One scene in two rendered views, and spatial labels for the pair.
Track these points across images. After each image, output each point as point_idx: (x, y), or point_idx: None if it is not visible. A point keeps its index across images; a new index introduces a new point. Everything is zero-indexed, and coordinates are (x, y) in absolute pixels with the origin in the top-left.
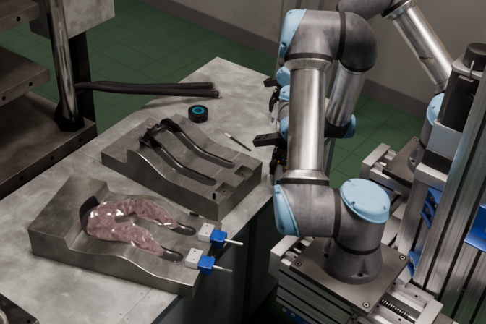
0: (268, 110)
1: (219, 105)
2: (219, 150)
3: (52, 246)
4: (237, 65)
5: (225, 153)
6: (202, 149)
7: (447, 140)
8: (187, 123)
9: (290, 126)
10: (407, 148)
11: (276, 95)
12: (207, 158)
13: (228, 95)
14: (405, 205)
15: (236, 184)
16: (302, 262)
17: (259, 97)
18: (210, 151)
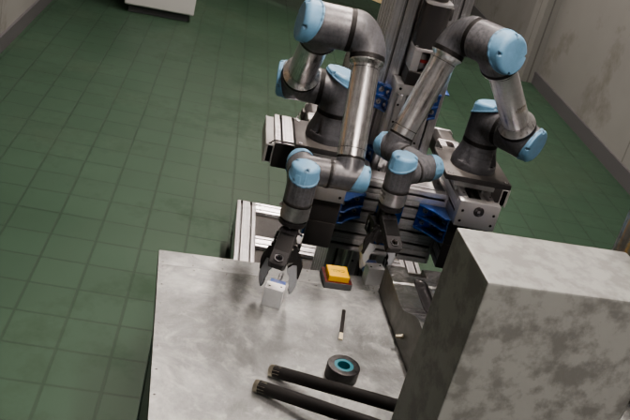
0: (246, 318)
1: (289, 367)
2: (409, 299)
3: None
4: (153, 388)
5: (409, 292)
6: (425, 310)
7: None
8: (423, 317)
9: (523, 100)
10: (320, 146)
11: (298, 252)
12: (428, 305)
13: (254, 367)
14: None
15: (437, 272)
16: (502, 181)
17: (223, 334)
18: (418, 305)
